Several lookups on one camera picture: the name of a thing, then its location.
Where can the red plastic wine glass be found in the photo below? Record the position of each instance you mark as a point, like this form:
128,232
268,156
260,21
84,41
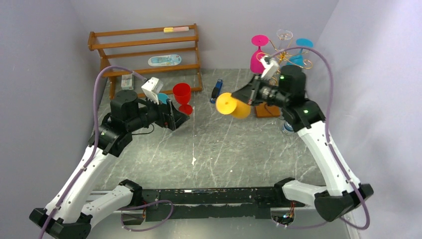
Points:
182,94

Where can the blue white oval package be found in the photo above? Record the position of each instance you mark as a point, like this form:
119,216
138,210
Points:
165,60

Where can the yellow plastic wine glass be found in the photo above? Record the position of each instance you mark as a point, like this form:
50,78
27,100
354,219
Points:
226,104

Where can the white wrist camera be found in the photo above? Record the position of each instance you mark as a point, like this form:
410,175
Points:
270,65
152,88

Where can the gold wire wine glass rack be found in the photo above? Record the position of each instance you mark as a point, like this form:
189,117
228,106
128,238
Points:
263,110

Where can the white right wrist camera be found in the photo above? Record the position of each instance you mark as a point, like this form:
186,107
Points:
270,65

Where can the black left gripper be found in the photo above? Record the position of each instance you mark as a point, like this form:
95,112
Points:
169,117

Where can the wooden shelf rack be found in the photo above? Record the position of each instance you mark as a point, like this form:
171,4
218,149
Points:
154,50

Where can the small teal white box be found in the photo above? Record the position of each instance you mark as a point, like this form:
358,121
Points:
127,82

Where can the teal plastic wine glass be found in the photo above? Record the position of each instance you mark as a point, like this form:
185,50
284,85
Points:
162,97

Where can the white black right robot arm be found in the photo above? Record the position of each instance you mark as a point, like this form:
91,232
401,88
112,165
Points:
343,191

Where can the pink plastic wine glass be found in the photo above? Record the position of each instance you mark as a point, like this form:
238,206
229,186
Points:
259,41

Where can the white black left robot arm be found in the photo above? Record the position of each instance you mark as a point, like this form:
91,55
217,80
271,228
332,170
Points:
69,215

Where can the blue hanging wine glass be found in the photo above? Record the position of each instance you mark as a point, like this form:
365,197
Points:
298,59

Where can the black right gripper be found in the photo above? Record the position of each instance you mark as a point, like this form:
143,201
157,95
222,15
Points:
256,93

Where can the yellow pink eraser bar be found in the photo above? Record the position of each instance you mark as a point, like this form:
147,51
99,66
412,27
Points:
176,29

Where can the clear wine glass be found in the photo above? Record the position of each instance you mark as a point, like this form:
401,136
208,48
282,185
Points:
285,39

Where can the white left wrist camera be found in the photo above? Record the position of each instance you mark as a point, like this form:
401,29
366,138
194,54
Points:
152,88

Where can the blue stapler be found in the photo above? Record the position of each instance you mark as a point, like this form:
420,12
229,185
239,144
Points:
216,91

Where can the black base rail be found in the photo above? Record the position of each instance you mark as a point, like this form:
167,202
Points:
256,202

